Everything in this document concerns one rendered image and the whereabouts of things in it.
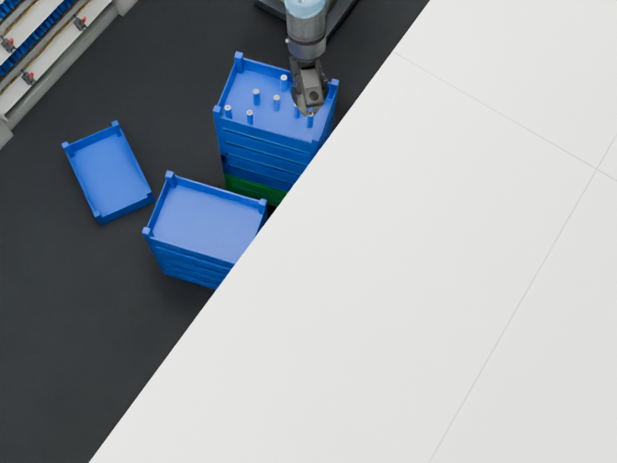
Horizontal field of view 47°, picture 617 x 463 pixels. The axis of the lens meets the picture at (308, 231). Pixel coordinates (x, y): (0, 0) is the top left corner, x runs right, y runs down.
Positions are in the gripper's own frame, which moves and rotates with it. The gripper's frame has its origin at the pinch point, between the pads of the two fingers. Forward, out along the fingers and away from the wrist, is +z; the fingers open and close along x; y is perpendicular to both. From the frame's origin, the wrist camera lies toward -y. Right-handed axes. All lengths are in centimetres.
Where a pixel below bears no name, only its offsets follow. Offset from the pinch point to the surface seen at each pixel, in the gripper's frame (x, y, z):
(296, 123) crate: 2.2, 9.3, 12.9
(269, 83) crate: 6.7, 23.2, 9.3
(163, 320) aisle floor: 53, -12, 69
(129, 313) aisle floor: 63, -8, 68
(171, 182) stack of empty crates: 40.1, 7.6, 25.6
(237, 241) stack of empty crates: 24.9, -11.0, 34.8
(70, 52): 69, 86, 38
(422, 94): 9, -85, -91
